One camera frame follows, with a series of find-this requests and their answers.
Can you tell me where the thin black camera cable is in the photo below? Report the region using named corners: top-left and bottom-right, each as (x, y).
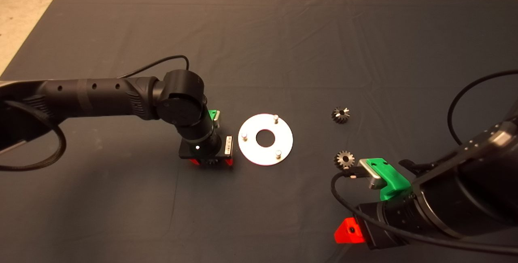
top-left (119, 55), bottom-right (190, 78)
top-left (331, 70), bottom-right (518, 254)

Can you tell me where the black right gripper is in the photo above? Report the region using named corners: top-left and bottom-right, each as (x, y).
top-left (334, 201), bottom-right (400, 251)

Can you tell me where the thin black left camera cable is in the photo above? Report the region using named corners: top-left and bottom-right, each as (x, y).
top-left (119, 55), bottom-right (190, 78)

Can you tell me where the thin black right camera cable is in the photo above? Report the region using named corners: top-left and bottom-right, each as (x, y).
top-left (331, 70), bottom-right (518, 254)

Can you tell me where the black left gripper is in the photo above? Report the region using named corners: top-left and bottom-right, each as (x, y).
top-left (179, 131), bottom-right (235, 166)

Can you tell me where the green right camera mount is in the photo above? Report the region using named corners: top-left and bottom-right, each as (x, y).
top-left (366, 157), bottom-right (411, 201)

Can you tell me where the dark grey table cloth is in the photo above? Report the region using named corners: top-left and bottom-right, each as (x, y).
top-left (0, 0), bottom-right (518, 263)

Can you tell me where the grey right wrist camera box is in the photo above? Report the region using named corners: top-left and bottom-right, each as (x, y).
top-left (358, 159), bottom-right (385, 190)

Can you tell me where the black braided left arm hose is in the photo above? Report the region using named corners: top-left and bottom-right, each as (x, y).
top-left (0, 100), bottom-right (67, 172)

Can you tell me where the round metal carrier plate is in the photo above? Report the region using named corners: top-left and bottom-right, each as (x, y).
top-left (238, 114), bottom-right (294, 166)

